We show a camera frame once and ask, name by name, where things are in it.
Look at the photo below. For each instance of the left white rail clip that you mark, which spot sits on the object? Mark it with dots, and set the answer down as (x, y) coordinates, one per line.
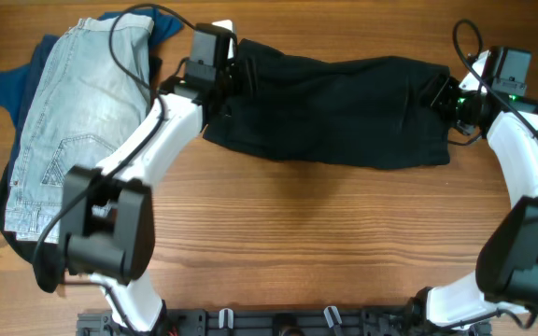
(226, 319)

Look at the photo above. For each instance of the right white rail clip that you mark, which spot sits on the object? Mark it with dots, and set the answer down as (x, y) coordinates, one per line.
(332, 316)

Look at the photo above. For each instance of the black garment under pile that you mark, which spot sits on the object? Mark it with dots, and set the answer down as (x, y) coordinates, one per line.
(49, 262)

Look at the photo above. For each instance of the white rail clip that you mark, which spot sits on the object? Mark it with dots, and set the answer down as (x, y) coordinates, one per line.
(332, 316)
(226, 319)

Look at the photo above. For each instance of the blue t-shirt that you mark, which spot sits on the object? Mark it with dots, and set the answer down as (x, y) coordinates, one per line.
(18, 86)

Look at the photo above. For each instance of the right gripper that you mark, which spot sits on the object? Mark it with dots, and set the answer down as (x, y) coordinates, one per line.
(438, 103)

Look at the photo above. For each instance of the black shorts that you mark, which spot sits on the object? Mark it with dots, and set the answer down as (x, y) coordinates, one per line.
(367, 113)

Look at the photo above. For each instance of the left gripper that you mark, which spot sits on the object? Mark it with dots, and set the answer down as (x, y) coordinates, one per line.
(247, 79)

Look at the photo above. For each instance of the light blue denim shorts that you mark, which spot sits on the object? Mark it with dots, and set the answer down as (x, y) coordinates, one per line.
(91, 97)

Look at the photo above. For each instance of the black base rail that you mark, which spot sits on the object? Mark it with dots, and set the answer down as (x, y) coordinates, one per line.
(369, 321)

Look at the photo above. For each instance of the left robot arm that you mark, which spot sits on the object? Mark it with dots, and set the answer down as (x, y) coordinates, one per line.
(107, 229)

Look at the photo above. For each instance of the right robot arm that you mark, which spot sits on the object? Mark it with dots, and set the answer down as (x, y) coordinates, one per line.
(505, 280)

